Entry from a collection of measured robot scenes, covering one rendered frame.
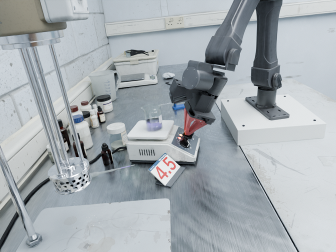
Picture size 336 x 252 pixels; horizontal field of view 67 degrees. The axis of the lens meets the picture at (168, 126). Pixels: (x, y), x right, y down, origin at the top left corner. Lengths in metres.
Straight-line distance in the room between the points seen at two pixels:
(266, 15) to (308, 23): 1.65
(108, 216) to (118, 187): 0.11
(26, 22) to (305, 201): 0.60
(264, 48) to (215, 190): 0.46
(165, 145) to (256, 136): 0.29
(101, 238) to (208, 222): 0.21
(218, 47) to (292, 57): 1.81
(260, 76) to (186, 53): 1.40
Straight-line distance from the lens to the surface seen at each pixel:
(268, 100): 0.93
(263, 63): 0.87
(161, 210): 0.58
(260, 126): 0.84
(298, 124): 0.87
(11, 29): 0.37
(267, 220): 0.58
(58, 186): 0.47
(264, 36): 0.86
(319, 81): 2.64
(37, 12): 0.37
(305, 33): 2.49
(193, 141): 0.78
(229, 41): 0.69
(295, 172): 0.73
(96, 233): 0.57
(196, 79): 0.63
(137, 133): 0.75
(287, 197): 0.65
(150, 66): 1.83
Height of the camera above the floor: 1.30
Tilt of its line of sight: 24 degrees down
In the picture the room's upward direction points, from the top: 6 degrees counter-clockwise
